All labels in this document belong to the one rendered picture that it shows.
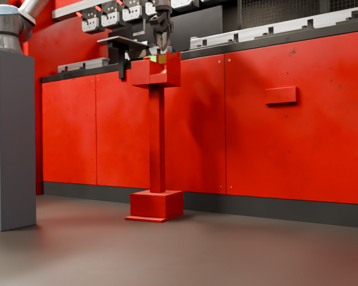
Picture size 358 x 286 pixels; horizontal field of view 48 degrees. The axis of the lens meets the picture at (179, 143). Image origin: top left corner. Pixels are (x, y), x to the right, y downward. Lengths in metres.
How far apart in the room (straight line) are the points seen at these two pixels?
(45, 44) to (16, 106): 1.41
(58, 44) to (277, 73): 1.92
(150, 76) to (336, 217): 1.07
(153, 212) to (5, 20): 1.10
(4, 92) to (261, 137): 1.19
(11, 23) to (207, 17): 1.50
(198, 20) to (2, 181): 1.85
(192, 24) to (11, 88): 1.60
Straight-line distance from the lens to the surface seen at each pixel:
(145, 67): 2.01
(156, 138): 2.00
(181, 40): 3.12
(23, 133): 1.93
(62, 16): 3.30
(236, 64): 2.08
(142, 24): 2.70
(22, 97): 1.94
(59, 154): 2.98
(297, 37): 1.98
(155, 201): 1.94
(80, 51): 3.49
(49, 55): 3.28
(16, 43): 2.00
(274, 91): 1.95
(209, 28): 3.00
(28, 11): 2.16
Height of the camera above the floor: 0.36
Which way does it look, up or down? level
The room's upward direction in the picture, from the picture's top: 1 degrees counter-clockwise
